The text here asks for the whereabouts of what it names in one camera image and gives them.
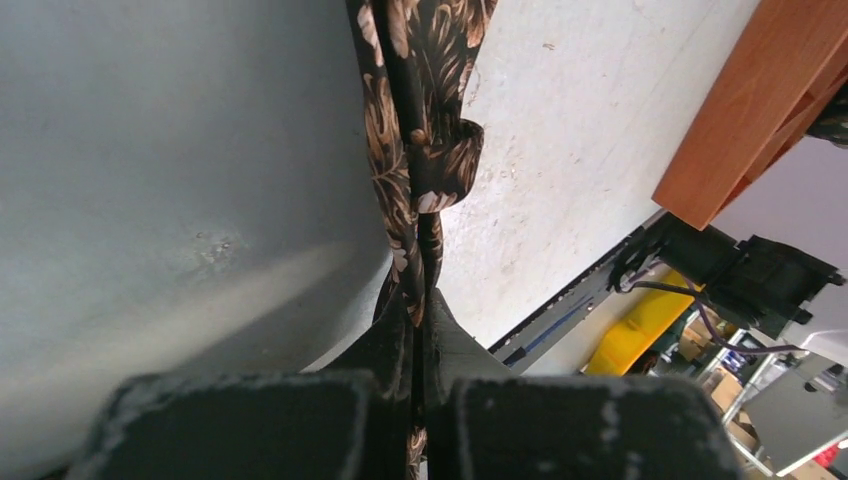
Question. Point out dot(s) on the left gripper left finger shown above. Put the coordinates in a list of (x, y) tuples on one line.
[(382, 351)]

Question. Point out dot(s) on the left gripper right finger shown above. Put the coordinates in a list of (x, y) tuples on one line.
[(450, 353)]

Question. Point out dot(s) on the brown floral tie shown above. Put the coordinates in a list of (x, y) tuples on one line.
[(415, 59)]

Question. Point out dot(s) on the yellow plastic bin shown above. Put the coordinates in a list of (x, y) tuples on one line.
[(633, 333)]

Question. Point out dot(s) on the dark camo rolled tie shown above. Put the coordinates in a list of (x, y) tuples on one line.
[(831, 124)]

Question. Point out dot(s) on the wooden compartment tray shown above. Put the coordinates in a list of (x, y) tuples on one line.
[(789, 62)]

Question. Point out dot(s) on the aluminium frame rail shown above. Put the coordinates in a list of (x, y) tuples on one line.
[(533, 337)]

